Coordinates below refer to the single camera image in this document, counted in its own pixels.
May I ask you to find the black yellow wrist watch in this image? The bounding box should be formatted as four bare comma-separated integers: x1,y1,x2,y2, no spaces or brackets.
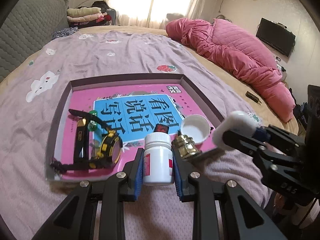
50,109,123,174

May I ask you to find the brass metal fitting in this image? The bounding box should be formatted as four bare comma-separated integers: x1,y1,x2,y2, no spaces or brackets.
171,134,202,160

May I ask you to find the white pill bottle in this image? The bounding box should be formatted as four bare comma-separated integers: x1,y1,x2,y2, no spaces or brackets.
143,132,174,186

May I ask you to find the white ribbed jar lid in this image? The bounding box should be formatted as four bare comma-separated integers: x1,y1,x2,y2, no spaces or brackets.
180,114,210,145

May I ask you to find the red black lighter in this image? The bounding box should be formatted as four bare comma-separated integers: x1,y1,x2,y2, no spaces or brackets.
153,124,169,134

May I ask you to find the white earbuds case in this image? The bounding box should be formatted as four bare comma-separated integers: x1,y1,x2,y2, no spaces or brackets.
213,111,262,151

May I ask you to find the grey cardboard box tray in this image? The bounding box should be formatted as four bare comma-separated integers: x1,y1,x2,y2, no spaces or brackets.
45,74,223,182

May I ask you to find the pink and blue book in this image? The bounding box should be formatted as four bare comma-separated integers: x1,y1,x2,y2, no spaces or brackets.
61,83,221,181

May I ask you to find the purple patterned bed sheet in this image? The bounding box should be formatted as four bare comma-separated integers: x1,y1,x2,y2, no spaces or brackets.
1,31,272,239

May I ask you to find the black flat television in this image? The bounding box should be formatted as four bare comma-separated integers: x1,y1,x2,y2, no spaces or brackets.
256,18,296,57

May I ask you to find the pink quilted duvet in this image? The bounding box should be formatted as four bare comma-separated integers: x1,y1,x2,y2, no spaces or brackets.
165,18,295,122

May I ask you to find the grey quilted headboard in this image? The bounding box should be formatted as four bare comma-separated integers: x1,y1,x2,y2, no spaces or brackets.
1,0,69,80

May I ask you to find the stack of folded clothes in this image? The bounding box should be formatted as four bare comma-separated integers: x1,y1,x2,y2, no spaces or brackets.
67,1,117,29

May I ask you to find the white sheer curtain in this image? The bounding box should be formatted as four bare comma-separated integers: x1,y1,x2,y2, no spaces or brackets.
107,0,206,29

